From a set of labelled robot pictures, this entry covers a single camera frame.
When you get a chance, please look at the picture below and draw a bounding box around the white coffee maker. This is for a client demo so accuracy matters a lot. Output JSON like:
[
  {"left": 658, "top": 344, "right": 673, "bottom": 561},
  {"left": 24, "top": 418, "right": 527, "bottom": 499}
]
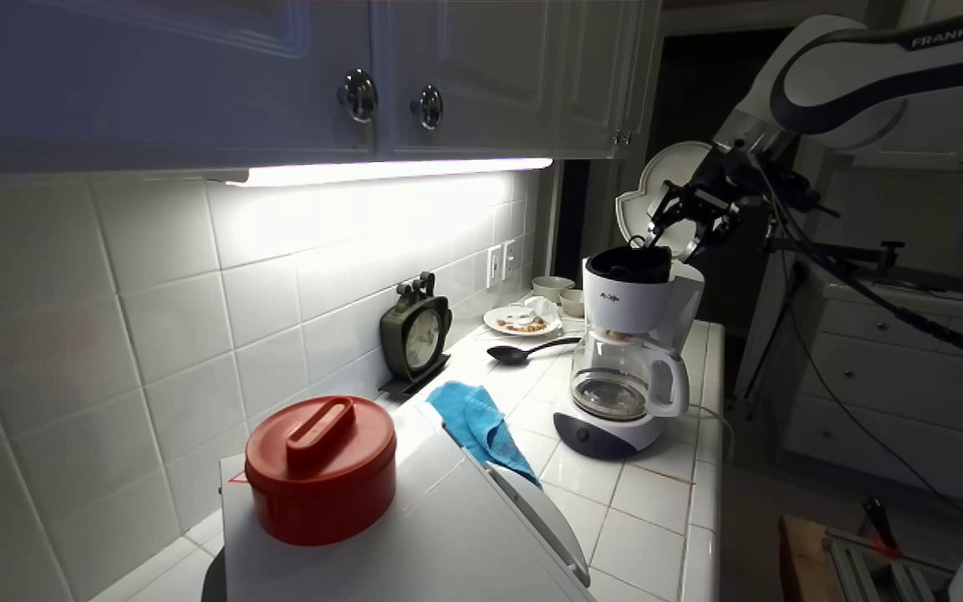
[{"left": 553, "top": 136, "right": 718, "bottom": 463}]

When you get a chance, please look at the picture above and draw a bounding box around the red handled tool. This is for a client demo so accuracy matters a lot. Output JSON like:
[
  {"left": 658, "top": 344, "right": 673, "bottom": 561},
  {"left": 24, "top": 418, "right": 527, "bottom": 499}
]
[{"left": 855, "top": 496, "right": 901, "bottom": 561}]

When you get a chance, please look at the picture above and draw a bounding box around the black coffee strainer basket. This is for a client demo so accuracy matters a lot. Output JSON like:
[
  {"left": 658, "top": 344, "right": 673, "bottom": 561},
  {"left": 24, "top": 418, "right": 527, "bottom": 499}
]
[{"left": 586, "top": 243, "right": 674, "bottom": 289}]

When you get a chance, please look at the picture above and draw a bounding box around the white cabinet door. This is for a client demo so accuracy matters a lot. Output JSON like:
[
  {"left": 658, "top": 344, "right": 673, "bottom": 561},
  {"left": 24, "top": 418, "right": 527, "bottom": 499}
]
[
  {"left": 0, "top": 0, "right": 380, "bottom": 174},
  {"left": 375, "top": 0, "right": 628, "bottom": 164}
]

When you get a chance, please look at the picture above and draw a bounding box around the wooden board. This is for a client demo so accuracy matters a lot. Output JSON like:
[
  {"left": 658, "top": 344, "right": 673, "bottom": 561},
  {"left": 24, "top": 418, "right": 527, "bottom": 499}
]
[{"left": 778, "top": 512, "right": 847, "bottom": 602}]

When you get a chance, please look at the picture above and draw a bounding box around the glass carafe with white handle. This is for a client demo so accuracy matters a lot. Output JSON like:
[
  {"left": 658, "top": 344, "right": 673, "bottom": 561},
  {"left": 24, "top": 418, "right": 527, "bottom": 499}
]
[{"left": 564, "top": 333, "right": 692, "bottom": 430}]

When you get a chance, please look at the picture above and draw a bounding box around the white plate with food scraps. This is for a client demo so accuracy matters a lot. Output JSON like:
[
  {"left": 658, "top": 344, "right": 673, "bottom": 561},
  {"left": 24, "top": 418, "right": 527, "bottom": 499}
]
[{"left": 482, "top": 299, "right": 564, "bottom": 343}]

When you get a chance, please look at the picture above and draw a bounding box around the white toaster oven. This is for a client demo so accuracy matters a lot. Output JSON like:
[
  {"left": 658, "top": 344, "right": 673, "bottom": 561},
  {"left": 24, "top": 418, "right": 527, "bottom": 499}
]
[{"left": 200, "top": 430, "right": 596, "bottom": 602}]

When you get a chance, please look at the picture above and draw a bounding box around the white wall outlet plate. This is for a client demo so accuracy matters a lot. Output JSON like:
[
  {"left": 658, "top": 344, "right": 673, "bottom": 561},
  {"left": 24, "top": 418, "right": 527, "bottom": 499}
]
[{"left": 482, "top": 234, "right": 518, "bottom": 295}]

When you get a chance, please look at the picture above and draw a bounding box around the blue cloth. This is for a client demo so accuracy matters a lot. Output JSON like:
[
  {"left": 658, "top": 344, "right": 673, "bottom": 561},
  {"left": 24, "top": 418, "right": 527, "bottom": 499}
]
[{"left": 426, "top": 379, "right": 543, "bottom": 487}]

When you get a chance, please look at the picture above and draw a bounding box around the red round lidded container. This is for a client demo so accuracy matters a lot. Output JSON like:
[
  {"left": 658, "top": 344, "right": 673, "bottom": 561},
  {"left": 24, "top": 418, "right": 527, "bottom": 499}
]
[{"left": 242, "top": 393, "right": 402, "bottom": 550}]

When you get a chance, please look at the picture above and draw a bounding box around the under-cabinet light strip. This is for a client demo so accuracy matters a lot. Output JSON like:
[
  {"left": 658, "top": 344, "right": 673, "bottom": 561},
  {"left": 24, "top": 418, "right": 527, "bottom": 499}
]
[{"left": 208, "top": 154, "right": 558, "bottom": 190}]

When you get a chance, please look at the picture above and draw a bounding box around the white wall cabinet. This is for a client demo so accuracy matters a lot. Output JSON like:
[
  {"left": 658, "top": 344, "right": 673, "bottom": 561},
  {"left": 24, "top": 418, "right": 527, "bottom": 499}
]
[{"left": 835, "top": 96, "right": 963, "bottom": 176}]

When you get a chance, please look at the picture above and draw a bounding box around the black tripod stand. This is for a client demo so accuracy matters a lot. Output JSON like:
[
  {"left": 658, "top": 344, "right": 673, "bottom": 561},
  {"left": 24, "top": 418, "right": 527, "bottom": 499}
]
[{"left": 736, "top": 234, "right": 909, "bottom": 422}]

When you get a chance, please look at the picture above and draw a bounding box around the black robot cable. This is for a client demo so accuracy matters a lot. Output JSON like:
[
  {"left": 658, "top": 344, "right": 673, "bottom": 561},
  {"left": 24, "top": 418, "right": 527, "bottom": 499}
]
[{"left": 770, "top": 164, "right": 963, "bottom": 365}]

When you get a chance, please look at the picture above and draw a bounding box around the small white bowl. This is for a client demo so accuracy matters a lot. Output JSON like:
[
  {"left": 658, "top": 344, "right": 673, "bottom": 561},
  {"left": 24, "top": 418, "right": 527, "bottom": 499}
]
[{"left": 533, "top": 270, "right": 582, "bottom": 301}]

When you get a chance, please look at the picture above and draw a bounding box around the metal cabinet knob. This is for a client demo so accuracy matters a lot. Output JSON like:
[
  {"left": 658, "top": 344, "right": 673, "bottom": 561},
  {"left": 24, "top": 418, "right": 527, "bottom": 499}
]
[
  {"left": 410, "top": 81, "right": 448, "bottom": 133},
  {"left": 336, "top": 65, "right": 380, "bottom": 129}
]

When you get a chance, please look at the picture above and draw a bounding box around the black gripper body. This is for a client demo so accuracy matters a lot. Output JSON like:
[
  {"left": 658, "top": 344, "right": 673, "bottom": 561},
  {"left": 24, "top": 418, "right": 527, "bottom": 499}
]
[{"left": 702, "top": 146, "right": 782, "bottom": 221}]

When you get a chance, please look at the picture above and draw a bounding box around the dark analog clock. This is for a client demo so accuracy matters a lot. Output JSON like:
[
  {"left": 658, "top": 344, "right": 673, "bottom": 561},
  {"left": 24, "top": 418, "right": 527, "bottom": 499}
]
[{"left": 376, "top": 270, "right": 458, "bottom": 403}]

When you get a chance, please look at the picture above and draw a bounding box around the white drawer cabinet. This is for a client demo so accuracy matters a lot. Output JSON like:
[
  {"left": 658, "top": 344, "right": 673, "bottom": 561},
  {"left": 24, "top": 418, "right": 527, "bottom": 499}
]
[{"left": 778, "top": 266, "right": 963, "bottom": 512}]

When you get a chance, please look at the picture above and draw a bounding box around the black spoon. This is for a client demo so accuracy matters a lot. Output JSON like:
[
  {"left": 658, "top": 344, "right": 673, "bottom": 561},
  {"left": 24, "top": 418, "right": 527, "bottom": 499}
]
[{"left": 483, "top": 333, "right": 582, "bottom": 368}]

